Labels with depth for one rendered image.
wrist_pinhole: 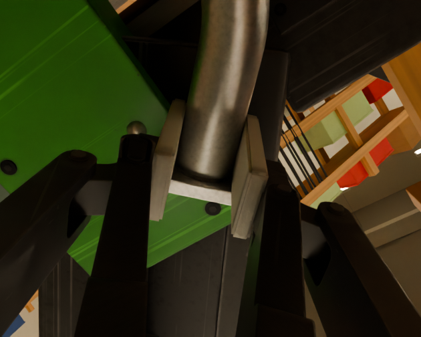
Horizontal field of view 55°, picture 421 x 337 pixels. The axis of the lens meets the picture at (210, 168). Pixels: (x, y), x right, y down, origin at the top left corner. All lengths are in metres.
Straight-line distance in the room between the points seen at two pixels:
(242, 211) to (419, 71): 0.88
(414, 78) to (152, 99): 0.84
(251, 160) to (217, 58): 0.05
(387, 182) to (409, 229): 2.09
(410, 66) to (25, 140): 0.87
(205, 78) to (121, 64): 0.06
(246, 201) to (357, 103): 3.61
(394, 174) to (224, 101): 9.46
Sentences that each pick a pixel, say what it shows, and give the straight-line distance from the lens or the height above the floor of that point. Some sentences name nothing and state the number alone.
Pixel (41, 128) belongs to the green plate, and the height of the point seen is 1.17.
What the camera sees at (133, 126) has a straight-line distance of 0.23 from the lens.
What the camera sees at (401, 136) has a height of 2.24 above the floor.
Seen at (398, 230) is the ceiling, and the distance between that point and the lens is 7.78.
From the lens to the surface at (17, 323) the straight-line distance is 6.49.
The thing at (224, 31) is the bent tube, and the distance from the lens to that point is 0.18.
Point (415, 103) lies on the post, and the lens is 1.02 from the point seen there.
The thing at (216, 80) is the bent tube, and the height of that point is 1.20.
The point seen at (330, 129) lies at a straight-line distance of 3.44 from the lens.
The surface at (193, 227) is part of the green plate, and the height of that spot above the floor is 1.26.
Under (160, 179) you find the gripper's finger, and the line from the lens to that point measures 0.15.
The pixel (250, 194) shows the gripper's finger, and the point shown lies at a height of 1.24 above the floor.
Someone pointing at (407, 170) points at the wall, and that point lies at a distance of 9.64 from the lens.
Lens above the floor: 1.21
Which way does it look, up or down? 5 degrees up
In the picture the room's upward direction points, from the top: 148 degrees clockwise
